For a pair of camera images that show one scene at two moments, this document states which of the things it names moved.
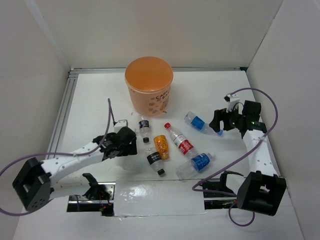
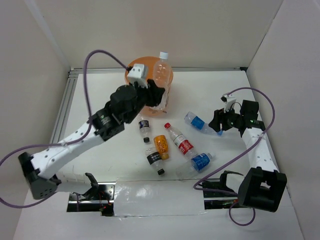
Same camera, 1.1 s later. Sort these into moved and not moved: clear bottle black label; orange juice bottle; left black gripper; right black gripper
Moved: left black gripper
Not moved: right black gripper; clear bottle black label; orange juice bottle
